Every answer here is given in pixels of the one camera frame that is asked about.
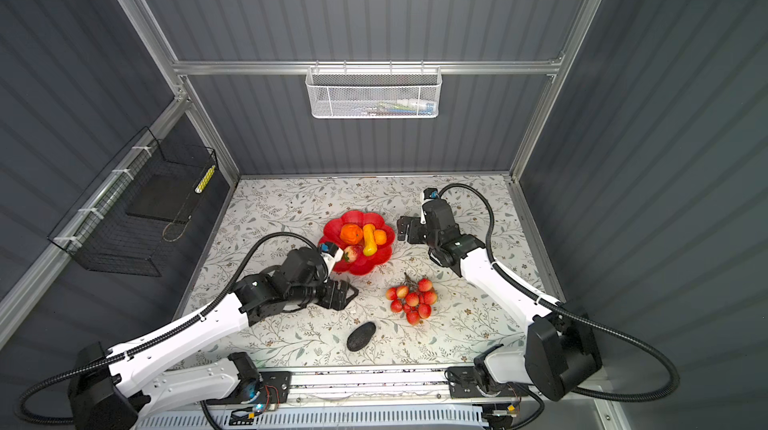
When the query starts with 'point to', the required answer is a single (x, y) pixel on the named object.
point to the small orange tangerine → (380, 237)
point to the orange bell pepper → (351, 234)
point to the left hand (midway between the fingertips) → (348, 288)
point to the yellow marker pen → (208, 174)
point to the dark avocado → (359, 338)
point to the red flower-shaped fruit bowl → (364, 240)
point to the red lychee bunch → (415, 299)
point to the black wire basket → (130, 219)
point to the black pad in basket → (159, 197)
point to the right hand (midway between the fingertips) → (415, 223)
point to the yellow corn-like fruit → (370, 247)
